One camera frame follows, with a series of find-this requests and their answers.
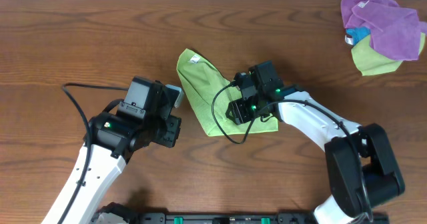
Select green microfiber cloth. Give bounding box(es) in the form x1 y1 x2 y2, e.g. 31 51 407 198
175 48 280 137

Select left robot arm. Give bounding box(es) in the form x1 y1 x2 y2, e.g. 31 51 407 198
43 76 184 223

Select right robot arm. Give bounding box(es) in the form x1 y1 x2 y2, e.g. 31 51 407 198
226 61 405 223

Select blue cloth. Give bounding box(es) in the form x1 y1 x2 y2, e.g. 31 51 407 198
344 27 370 46

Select purple microfiber cloth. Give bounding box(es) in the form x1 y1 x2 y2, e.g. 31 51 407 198
341 0 426 61

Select right black cable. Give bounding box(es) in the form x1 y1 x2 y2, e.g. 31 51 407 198
211 80 374 224

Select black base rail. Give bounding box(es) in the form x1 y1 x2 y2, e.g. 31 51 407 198
89 202 390 224

